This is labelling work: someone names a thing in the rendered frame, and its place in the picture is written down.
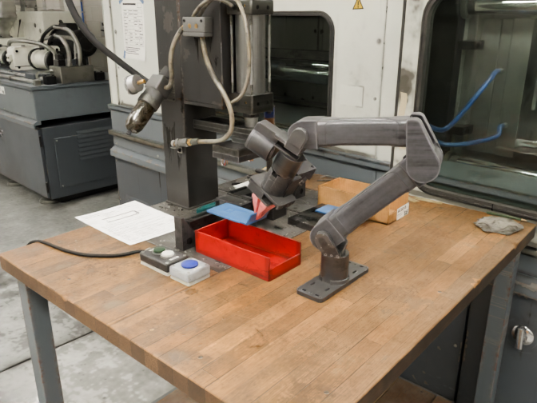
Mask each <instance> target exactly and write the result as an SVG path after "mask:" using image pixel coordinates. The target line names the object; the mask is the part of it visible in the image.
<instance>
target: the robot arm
mask: <svg viewBox="0 0 537 403"><path fill-rule="evenodd" d="M329 146H393V147H406V154H405V155H404V156H403V160H402V161H400V162H399V163H397V164H396V165H395V166H393V167H392V168H391V169H390V170H389V171H388V172H387V173H386V174H384V175H383V176H381V177H380V178H378V179H377V180H376V181H374V182H373V183H372V184H371V185H370V186H368V187H367V188H365V189H364V190H362V191H361V192H360V193H358V194H357V195H356V196H355V197H354V198H352V199H350V200H349V201H347V202H346V203H344V204H343V205H341V206H340V207H339V208H337V209H332V210H330V211H329V212H328V213H326V214H325V215H324V216H323V217H322V218H321V219H320V220H319V221H318V222H317V223H316V225H315V226H314V227H313V228H312V230H311V232H310V241H311V243H312V244H313V246H314V247H316V248H317V249H318V250H319V251H320V252H321V264H320V272H319V275H317V276H316V277H314V278H313V279H311V280H309V281H307V282H305V283H304V284H303V285H301V286H299V287H297V288H296V293H297V294H298V295H301V296H302V297H306V298H307V299H310V300H312V301H315V302H318V303H323V302H325V301H327V300H328V299H329V298H330V297H332V296H333V295H335V294H336V293H338V292H340V291H341V290H342V289H344V288H345V287H347V286H348V285H350V284H352V283H353V282H354V281H356V280H357V279H359V278H360V277H362V276H364V275H365V274H366V273H368V267H367V266H366V265H361V264H359V263H356V262H354V261H350V260H349V251H348V250H347V249H345V248H346V246H347V245H348V239H347V236H348V235H349V234H350V233H351V232H352V231H354V230H355V229H356V228H357V227H358V226H360V225H361V224H362V223H364V222H365V221H367V220H368V219H369V218H370V217H372V216H374V215H375V214H376V213H378V212H380V211H381V210H382V209H383V208H385V207H386V206H388V205H389V204H391V203H392V202H394V201H395V200H396V199H397V198H399V197H401V196H402V195H404V194H406V193H408V192H409V191H411V190H413V189H414V188H416V187H418V188H420V187H421V186H423V185H425V184H426V183H428V182H431V181H433V180H434V179H435V178H436V177H437V176H438V174H439V172H440V167H441V163H442V161H443V157H444V155H443V151H442V150H441V148H440V145H439V143H438V142H437V140H436V136H435V135H434V133H433V131H432V128H431V127H430V125H429V123H428V120H427V119H426V117H425V115H424V114H423V113H421V112H412V113H411V115H408V116H394V117H380V118H337V117H325V116H308V117H304V118H302V119H301V120H299V121H297V122H295V123H293V124H292V125H291V126H290V127H289V129H288V132H286V131H284V130H281V129H279V128H278V127H276V126H275V125H273V124H272V123H271V122H269V121H267V120H263V121H260V122H258V123H257V124H256V125H255V127H254V129H253V130H252V132H251V133H250V135H249V136H248V138H247V139H246V142H245V147H246V148H248V149H249V150H251V151H252V152H254V153H255V154H256V155H258V156H259V157H261V158H263V159H264V160H265V161H268V160H269V159H270V160H272V159H273V158H274V156H275V155H276V153H277V152H278V150H279V152H278V154H277V156H276V157H275V159H274V161H273V163H272V165H271V167H270V169H269V171H265V172H263V173H260V174H256V175H253V176H251V177H250V179H249V184H248V188H249V189H250V190H251V191H252V192H253V194H252V196H253V206H254V213H256V212H257V216H256V219H257V220H258V219H260V218H262V217H263V216H264V215H265V214H266V213H267V212H268V211H270V210H271V209H272V208H274V207H276V210H279V209H282V208H283V206H285V207H286V208H287V207H289V206H291V205H292V204H294V202H295V201H296V198H295V197H294V196H293V195H292V194H293V192H294V191H295V189H296V187H297V186H298V184H299V185H300V186H302V185H303V184H304V183H305V182H306V181H307V180H310V179H311V177H312V175H313V174H314V172H315V171H316V167H315V166H314V165H313V164H312V163H311V162H310V161H308V160H307V159H306V158H305V157H304V154H303V153H302V152H303V151H305V150H306V149H315V150H317V149H319V148H320V147H329Z"/></svg>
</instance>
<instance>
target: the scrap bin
mask: <svg viewBox="0 0 537 403"><path fill-rule="evenodd" d="M195 245H196V252H198V253H201V254H203V255H205V256H207V257H211V258H212V259H215V260H217V261H220V262H222V263H225V264H226V265H230V266H232V267H234V268H236V269H239V270H241V271H244V272H246V273H249V274H251V275H253V276H255V277H258V278H260V279H263V280H265V281H268V282H270V281H271V280H273V279H275V278H277V277H279V276H280V275H282V274H284V273H287V272H288V271H289V270H291V269H294V268H295V267H297V266H299V265H300V263H301V242H300V241H296V240H293V239H291V238H288V237H284V236H281V235H279V234H276V233H272V232H269V231H267V230H264V229H260V228H257V227H255V226H253V225H244V224H241V223H237V222H234V221H230V220H229V219H223V220H220V221H217V222H215V223H213V224H210V225H207V226H205V227H202V228H200V229H196V230H195Z"/></svg>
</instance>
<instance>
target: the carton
mask: <svg viewBox="0 0 537 403"><path fill-rule="evenodd" d="M370 185H371V184H368V183H365V182H358V181H354V180H351V179H347V178H341V177H338V178H335V179H333V180H331V181H329V182H325V183H323V184H320V185H318V203H317V205H319V204H321V203H323V204H326V205H327V204H329V205H334V206H338V207H340V206H341V205H343V204H344V203H346V202H348V201H349V200H350V199H352V198H354V197H355V196H356V195H357V194H358V193H360V192H361V191H362V190H364V189H365V188H367V187H368V186H370ZM408 194H409V193H406V194H404V195H402V196H401V197H399V198H397V199H396V200H395V201H394V202H392V203H391V204H389V205H388V206H386V207H385V208H383V209H382V210H381V211H380V212H378V213H376V214H375V215H374V216H372V217H370V218H369V221H374V222H378V223H381V224H384V225H389V224H391V223H393V222H394V221H396V220H398V219H400V218H402V217H403V216H405V215H407V214H408V207H409V202H408Z"/></svg>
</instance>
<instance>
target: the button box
mask: <svg viewBox="0 0 537 403"><path fill-rule="evenodd" d="M35 242H40V243H42V244H45V245H48V246H51V247H53V248H55V249H59V250H61V251H63V252H66V253H71V254H75V255H78V256H83V257H123V256H127V255H131V254H136V253H139V254H140V260H141V264H142V265H145V266H147V267H149V268H150V269H153V270H155V271H157V272H159V273H162V274H164V275H165V276H169V275H171V274H170V272H169V267H170V266H171V265H174V264H176V263H178V262H180V261H184V260H185V259H187V258H189V257H188V256H187V255H186V254H183V253H180V252H178V251H176V250H174V249H171V248H169V247H167V246H165V245H162V244H160V245H157V246H154V247H153V248H147V249H146V250H144V249H137V250H134V251H129V252H124V253H110V254H100V253H81V252H77V251H73V250H70V249H65V248H62V247H60V246H58V245H54V244H52V243H50V242H47V241H43V240H33V241H30V242H29V243H28V244H27V245H29V244H32V243H35ZM156 247H165V250H172V251H173V252H174V255H173V256H172V257H162V256H161V253H154V252H153V249H154V248H156Z"/></svg>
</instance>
